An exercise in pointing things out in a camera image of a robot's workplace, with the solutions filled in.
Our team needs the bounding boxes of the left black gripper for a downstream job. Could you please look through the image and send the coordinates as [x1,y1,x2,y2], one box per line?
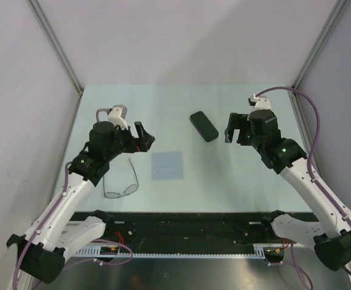
[105,121,154,161]

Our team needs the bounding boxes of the black glasses case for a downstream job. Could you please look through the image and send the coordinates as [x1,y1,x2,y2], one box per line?
[190,111,219,142]

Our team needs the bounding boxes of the purple cable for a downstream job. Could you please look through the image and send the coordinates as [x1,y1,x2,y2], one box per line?
[255,86,351,289]
[13,108,134,288]

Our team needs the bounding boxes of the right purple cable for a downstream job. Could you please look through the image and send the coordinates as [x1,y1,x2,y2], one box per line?
[255,86,351,289]

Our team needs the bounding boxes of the left aluminium frame post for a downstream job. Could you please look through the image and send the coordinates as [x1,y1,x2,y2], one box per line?
[27,0,83,95]

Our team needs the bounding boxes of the aluminium frame post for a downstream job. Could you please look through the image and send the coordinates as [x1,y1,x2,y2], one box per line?
[27,0,83,95]
[291,0,350,89]

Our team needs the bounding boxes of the thin-framed sunglasses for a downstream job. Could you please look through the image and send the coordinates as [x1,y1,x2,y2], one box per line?
[102,158,140,199]

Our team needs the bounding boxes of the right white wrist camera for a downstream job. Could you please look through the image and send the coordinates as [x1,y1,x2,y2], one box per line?
[248,94,271,111]

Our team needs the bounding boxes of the light blue cleaning cloth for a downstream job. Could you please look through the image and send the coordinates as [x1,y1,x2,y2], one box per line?
[151,151,184,181]

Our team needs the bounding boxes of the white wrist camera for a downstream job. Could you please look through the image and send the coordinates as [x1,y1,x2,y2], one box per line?
[248,94,271,111]
[107,105,129,130]

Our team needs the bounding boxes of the white slotted cable duct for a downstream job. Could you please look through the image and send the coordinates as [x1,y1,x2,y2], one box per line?
[72,243,285,259]

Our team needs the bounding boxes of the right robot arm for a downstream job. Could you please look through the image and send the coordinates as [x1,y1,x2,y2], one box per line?
[225,109,351,271]

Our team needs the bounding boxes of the right aluminium frame post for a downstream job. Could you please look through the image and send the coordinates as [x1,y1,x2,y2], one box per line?
[291,0,350,89]

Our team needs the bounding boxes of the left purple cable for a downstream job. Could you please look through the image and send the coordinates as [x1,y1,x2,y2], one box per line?
[13,108,134,288]

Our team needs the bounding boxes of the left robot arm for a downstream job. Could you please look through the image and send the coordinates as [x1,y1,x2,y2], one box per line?
[7,121,155,289]

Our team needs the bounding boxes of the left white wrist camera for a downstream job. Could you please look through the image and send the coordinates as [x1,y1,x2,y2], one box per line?
[107,105,129,130]

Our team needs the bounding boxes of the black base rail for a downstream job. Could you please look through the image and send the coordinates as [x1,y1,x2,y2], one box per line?
[93,210,287,256]

